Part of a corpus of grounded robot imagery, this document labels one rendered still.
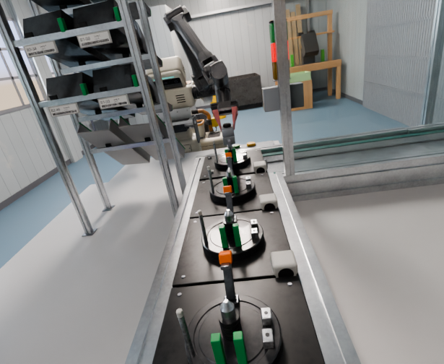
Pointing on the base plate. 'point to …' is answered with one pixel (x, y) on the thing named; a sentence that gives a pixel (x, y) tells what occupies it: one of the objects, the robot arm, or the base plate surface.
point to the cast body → (228, 134)
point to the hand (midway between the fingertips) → (227, 128)
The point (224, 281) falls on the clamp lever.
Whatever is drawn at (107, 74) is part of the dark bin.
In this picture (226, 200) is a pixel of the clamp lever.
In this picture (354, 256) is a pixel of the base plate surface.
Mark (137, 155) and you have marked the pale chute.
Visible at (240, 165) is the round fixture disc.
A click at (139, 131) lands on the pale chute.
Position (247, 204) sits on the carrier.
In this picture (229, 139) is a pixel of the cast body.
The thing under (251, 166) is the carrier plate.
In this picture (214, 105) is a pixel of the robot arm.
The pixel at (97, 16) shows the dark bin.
